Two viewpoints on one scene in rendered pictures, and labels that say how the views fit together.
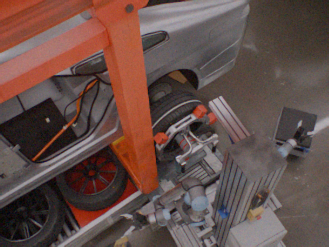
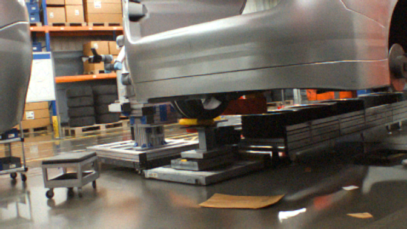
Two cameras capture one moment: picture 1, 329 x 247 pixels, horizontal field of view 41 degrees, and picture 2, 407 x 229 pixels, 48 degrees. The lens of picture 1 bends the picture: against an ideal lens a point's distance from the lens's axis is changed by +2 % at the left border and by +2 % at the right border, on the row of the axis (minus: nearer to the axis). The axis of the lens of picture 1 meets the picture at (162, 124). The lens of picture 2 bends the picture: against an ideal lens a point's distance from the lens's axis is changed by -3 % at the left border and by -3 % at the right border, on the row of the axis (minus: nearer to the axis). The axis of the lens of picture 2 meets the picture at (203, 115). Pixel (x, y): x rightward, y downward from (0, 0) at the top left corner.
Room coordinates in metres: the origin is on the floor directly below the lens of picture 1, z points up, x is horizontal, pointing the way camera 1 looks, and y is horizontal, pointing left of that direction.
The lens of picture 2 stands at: (6.30, -1.14, 0.83)
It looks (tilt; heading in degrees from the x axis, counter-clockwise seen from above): 3 degrees down; 166
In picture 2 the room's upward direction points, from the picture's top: 5 degrees counter-clockwise
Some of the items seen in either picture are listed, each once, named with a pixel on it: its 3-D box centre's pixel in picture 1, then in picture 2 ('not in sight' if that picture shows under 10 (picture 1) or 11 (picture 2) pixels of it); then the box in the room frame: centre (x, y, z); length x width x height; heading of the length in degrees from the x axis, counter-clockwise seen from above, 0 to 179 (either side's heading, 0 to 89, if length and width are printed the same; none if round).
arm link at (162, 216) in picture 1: (162, 215); not in sight; (0.97, 0.05, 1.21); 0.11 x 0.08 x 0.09; 100
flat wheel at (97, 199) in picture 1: (93, 174); (272, 123); (1.68, 0.71, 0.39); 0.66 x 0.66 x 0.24
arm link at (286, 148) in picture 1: (284, 150); (106, 58); (1.41, -0.93, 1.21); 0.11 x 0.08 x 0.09; 129
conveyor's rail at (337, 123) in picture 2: not in sight; (347, 122); (1.55, 1.68, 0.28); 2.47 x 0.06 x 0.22; 121
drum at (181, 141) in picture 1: (187, 143); not in sight; (1.71, -0.21, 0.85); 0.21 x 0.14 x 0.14; 31
